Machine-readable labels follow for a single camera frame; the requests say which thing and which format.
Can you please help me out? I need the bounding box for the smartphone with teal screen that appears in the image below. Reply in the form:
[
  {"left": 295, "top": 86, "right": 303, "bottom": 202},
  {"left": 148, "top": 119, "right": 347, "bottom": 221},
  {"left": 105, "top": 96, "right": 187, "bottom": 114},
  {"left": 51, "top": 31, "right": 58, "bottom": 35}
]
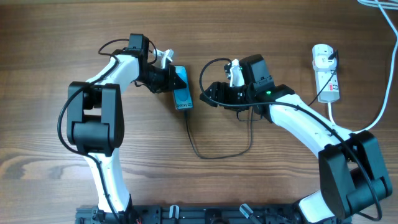
[{"left": 173, "top": 65, "right": 193, "bottom": 110}]

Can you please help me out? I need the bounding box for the black USB charger cable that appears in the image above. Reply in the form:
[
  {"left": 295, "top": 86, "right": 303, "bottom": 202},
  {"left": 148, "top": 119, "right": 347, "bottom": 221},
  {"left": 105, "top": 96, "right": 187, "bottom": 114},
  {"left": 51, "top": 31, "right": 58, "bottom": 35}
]
[{"left": 183, "top": 49, "right": 340, "bottom": 160}]

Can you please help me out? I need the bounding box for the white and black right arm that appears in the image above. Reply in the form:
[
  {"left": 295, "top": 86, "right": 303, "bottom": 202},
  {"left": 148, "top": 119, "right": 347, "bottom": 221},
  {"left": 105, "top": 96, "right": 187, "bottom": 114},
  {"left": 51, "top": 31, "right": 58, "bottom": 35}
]
[{"left": 200, "top": 55, "right": 392, "bottom": 223}]

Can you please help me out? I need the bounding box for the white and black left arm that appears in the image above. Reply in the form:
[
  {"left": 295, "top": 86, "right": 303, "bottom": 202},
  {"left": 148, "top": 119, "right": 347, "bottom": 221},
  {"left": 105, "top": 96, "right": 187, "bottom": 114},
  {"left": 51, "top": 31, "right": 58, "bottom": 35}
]
[{"left": 57, "top": 34, "right": 186, "bottom": 223}]

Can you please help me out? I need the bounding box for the white USB charger plug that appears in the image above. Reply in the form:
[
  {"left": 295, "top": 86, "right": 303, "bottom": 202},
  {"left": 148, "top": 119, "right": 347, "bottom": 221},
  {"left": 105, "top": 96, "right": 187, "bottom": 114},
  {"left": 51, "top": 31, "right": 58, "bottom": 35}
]
[{"left": 312, "top": 55, "right": 337, "bottom": 72}]

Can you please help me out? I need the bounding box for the white power strip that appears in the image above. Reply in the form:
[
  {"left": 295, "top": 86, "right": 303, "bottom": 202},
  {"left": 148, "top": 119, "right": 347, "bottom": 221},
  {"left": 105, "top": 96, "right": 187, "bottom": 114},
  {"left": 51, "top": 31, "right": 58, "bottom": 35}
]
[{"left": 312, "top": 44, "right": 340, "bottom": 103}]

